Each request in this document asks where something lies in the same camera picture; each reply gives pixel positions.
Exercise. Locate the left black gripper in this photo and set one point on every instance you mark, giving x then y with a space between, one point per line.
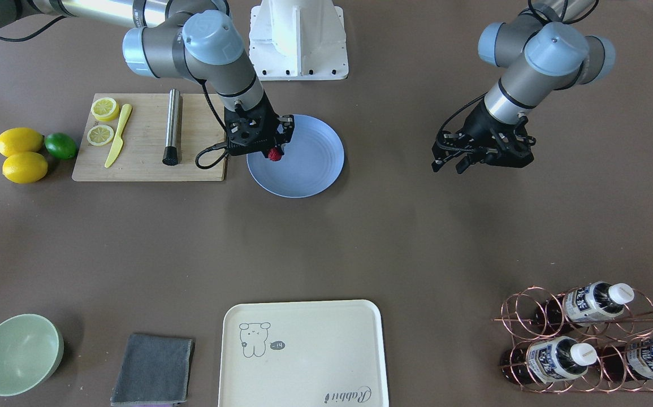
480 125

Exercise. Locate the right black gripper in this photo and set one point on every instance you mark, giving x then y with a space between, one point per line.
288 128

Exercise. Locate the red strawberry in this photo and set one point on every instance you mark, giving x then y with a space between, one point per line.
275 154

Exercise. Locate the blue plate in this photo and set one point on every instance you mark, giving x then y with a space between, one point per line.
311 162

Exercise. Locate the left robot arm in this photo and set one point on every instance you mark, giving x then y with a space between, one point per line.
541 52

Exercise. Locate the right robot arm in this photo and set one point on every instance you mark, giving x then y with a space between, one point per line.
194 40

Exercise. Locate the steel muddler black tip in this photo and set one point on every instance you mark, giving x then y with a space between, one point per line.
173 128

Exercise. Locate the wooden cutting board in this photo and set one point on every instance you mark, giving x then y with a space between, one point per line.
144 143

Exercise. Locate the yellow plastic knife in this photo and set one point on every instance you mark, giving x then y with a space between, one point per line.
118 142

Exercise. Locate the lemon half slice upper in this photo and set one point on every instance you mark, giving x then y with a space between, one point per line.
105 109

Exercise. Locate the lemon half slice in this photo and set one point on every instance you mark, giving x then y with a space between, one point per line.
105 109
100 135

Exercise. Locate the lemon half slice lower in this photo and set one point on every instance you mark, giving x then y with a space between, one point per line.
100 135

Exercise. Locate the green lime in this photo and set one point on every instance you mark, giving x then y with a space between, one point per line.
61 146

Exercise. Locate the dark drink bottle top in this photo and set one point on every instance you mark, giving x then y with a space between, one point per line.
580 307

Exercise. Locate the dark drink bottle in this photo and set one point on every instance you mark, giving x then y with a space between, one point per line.
580 307
628 362
559 359

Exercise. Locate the cream rabbit tray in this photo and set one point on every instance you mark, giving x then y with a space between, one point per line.
310 353

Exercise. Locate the dark drink bottle middle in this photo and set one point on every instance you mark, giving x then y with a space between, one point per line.
559 359

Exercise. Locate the yellow lemon outer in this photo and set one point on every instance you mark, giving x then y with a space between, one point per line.
25 167

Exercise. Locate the yellow lemon near lime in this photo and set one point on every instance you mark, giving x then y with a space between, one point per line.
20 139

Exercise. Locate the grey folded cloth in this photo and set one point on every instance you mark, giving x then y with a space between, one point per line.
154 371

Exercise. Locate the dark drink bottle outer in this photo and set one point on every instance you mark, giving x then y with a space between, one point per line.
628 362

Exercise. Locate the green bowl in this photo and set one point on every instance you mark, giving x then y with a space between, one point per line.
31 349

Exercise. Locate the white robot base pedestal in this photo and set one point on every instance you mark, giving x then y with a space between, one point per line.
298 40

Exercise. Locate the copper wire bottle rack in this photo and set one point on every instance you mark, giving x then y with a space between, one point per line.
523 315

